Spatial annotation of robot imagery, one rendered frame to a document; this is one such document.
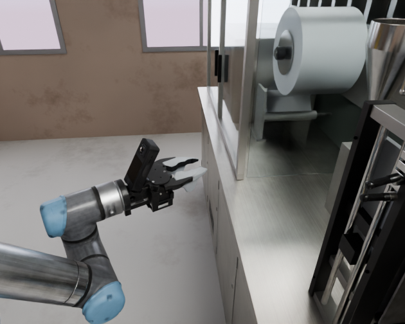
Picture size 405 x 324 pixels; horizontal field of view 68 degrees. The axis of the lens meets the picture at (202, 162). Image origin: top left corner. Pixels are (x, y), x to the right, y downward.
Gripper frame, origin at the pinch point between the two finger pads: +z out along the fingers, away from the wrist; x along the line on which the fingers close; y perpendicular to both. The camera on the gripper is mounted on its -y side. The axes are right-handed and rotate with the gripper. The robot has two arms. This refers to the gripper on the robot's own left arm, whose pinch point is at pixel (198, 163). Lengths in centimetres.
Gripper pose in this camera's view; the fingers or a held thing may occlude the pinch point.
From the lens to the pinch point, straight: 74.1
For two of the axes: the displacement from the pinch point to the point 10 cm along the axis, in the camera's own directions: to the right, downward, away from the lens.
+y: -0.7, 7.8, 6.2
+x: 5.2, 5.6, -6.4
